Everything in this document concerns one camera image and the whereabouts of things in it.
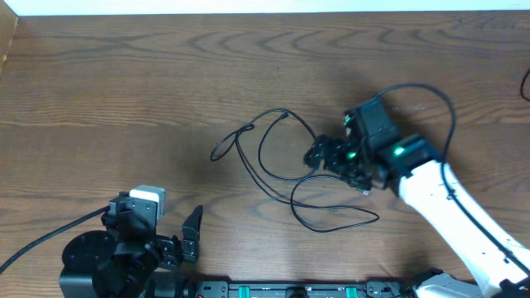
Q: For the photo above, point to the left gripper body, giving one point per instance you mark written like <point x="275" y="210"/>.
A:
<point x="168" y="252"/>

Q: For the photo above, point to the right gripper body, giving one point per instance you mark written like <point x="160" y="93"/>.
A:
<point x="345" y="161"/>

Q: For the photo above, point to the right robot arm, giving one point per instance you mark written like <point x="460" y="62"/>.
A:
<point x="374" y="153"/>

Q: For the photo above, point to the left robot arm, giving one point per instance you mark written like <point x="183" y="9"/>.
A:
<point x="128" y="258"/>

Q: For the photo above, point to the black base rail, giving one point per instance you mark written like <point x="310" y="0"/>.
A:
<point x="323" y="289"/>

